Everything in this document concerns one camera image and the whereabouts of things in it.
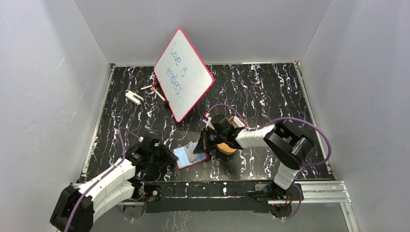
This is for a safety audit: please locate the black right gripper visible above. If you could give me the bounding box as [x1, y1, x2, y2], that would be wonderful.
[193, 128, 226, 154]

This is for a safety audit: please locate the red leather card holder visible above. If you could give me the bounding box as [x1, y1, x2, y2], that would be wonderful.
[172, 142, 210, 170]

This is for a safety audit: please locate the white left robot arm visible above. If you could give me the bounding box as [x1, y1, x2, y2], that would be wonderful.
[50, 136, 178, 232]

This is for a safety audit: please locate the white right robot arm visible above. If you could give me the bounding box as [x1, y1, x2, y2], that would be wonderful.
[193, 114, 314, 200]

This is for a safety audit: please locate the orange oval tray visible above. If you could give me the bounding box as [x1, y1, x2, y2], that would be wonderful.
[217, 117, 248, 155]

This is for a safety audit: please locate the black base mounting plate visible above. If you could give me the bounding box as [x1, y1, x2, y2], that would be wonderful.
[145, 181, 274, 213]

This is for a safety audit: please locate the white whiteboard eraser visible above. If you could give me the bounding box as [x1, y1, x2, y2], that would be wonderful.
[125, 90, 144, 105]

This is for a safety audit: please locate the pink framed whiteboard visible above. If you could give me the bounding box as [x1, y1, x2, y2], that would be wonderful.
[154, 28, 215, 123]

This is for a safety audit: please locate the red capped marker pen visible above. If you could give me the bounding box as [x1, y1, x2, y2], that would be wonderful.
[140, 83, 157, 90]

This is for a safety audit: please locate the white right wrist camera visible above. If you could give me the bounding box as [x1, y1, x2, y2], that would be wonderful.
[202, 117, 214, 130]

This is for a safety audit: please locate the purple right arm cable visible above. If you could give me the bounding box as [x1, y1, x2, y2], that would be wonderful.
[205, 103, 332, 220]

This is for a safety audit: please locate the aluminium rail frame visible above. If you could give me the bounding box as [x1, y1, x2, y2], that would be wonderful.
[64, 62, 359, 232]

